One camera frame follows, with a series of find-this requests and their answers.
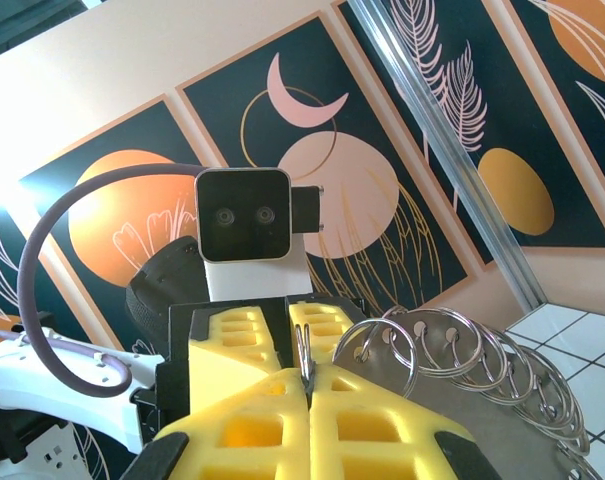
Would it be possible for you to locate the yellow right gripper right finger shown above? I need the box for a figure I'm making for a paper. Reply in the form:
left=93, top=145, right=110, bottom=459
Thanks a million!
left=309, top=363, right=464, bottom=480

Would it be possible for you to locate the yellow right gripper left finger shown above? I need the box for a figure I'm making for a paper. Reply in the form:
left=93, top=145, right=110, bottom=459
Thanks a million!
left=154, top=366, right=312, bottom=480

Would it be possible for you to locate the small silver split ring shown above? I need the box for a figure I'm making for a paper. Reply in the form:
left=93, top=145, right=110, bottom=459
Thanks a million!
left=292, top=322, right=317, bottom=396

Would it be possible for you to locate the orange oval feather art panel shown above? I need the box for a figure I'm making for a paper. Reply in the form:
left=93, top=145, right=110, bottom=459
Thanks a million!
left=331, top=0, right=605, bottom=274

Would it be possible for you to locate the pink circle moon art panel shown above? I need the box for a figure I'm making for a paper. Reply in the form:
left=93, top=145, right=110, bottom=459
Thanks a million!
left=174, top=12, right=476, bottom=314

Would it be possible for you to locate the orange circle leaves art panel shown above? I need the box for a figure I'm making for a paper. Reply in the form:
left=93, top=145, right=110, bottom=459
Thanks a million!
left=501, top=0, right=605, bottom=184

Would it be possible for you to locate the white left camera mount bracket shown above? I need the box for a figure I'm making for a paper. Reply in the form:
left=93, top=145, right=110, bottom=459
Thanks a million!
left=203, top=238, right=314, bottom=302

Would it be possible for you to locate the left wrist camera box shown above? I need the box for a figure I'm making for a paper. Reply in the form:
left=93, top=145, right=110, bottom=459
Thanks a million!
left=194, top=167, right=326, bottom=264

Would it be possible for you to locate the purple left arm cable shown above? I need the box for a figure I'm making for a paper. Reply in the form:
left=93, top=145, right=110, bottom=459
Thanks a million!
left=0, top=162, right=201, bottom=400

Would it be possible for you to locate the aluminium frame post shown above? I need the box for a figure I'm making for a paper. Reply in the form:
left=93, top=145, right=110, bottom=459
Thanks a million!
left=345, top=0, right=552, bottom=314

